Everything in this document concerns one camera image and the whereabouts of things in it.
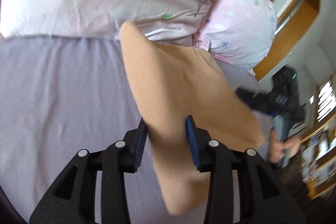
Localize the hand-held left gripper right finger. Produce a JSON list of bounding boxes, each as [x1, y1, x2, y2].
[[185, 115, 307, 224]]

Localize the wooden bed frame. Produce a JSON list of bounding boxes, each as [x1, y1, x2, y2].
[[253, 0, 322, 81]]

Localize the tan small garment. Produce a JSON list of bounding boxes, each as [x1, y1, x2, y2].
[[119, 21, 265, 216]]

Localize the wooden shelf unit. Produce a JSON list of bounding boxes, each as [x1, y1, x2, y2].
[[299, 119, 336, 199]]

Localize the person's right hand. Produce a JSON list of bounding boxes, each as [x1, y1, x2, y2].
[[267, 127, 302, 164]]

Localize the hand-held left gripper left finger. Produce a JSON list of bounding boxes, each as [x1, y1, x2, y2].
[[29, 117, 147, 224]]

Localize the lavender bed sheet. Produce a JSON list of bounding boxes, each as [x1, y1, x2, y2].
[[0, 34, 260, 224]]

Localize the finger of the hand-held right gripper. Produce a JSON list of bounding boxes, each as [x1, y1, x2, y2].
[[235, 88, 272, 114]]

